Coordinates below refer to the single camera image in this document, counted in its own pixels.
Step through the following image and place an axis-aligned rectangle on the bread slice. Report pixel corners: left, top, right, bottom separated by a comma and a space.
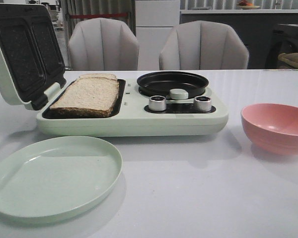
50, 77, 119, 118
79, 73, 117, 80

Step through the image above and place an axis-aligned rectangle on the green breakfast maker lid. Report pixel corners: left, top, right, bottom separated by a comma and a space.
0, 3, 66, 110

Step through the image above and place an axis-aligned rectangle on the pink plastic bowl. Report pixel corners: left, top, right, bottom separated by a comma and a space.
241, 103, 298, 155

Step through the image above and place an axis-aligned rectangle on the green breakfast maker base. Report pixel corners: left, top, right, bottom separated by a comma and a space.
37, 79, 228, 137

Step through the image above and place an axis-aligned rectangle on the left silver control knob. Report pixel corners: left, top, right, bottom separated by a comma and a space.
149, 95, 166, 112

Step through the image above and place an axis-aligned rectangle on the silver control knob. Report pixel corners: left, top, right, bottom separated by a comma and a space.
149, 95, 166, 112
193, 96, 212, 112

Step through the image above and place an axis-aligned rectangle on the black round frying pan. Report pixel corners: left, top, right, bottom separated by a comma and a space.
137, 71, 209, 99

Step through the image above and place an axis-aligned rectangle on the right silver control knob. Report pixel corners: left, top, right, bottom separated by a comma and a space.
193, 96, 212, 112

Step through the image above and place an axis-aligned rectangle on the right grey upholstered chair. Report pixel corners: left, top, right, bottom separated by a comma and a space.
159, 20, 249, 70

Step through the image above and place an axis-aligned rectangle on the grey upholstered chair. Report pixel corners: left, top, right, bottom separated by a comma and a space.
68, 18, 139, 71
159, 20, 249, 70

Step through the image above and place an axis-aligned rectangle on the left grey upholstered chair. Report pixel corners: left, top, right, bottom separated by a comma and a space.
68, 18, 139, 71

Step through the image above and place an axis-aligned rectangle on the white refrigerator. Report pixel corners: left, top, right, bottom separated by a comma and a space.
135, 0, 180, 71

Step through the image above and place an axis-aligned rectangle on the light green round plate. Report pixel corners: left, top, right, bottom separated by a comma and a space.
0, 136, 122, 224

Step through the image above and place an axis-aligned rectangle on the dark kitchen counter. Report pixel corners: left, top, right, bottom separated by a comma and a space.
180, 9, 298, 69

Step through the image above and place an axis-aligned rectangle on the fruit plate on counter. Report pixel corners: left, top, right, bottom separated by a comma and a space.
236, 0, 261, 10

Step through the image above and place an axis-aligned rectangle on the dark washing machine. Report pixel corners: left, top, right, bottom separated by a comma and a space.
265, 24, 298, 69

